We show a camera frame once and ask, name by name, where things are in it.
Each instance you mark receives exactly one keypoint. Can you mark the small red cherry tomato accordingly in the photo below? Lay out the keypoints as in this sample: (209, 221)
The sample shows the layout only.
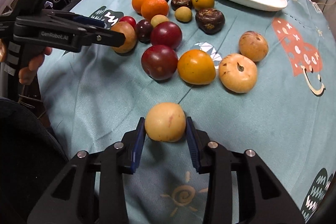
(129, 20)

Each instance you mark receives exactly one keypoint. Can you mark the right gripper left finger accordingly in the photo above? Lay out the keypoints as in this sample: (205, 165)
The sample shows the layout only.
(89, 188)

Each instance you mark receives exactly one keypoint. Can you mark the light blue patterned tablecloth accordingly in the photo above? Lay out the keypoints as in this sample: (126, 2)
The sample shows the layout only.
(95, 96)

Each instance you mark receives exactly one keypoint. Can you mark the dark purple small plum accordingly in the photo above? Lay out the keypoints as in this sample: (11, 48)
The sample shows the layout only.
(143, 31)

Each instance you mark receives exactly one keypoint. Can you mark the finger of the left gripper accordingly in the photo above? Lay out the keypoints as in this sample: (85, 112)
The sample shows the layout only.
(102, 36)
(74, 17)

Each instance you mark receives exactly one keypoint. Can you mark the brown tan round fruit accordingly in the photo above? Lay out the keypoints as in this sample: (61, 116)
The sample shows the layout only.
(130, 37)

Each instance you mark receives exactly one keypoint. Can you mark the pale yellow round fruit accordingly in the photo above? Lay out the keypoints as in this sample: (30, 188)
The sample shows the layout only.
(165, 122)

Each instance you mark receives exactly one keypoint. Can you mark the large dark red plum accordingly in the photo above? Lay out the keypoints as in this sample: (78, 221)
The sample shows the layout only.
(159, 62)

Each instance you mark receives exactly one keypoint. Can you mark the speckled tan passion fruit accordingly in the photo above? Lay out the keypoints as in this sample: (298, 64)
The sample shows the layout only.
(253, 45)

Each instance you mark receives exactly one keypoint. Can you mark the tan fruit with hole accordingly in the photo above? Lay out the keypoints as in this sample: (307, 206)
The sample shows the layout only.
(238, 73)

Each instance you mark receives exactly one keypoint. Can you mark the small yellow orange fruit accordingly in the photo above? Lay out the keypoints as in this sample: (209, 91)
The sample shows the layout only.
(202, 4)

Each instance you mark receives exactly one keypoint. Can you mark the large yellow orange fruit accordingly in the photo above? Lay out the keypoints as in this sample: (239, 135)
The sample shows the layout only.
(196, 67)

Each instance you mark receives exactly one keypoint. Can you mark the dark brown water chestnut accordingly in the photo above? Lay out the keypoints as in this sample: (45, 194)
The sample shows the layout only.
(210, 20)

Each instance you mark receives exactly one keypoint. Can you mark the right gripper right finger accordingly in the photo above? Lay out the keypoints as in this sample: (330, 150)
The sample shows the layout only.
(261, 196)

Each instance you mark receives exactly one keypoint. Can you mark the small green-yellow longan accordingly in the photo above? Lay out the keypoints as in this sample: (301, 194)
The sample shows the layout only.
(183, 14)

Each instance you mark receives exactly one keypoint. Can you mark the person's left hand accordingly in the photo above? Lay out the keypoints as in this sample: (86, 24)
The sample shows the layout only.
(27, 74)

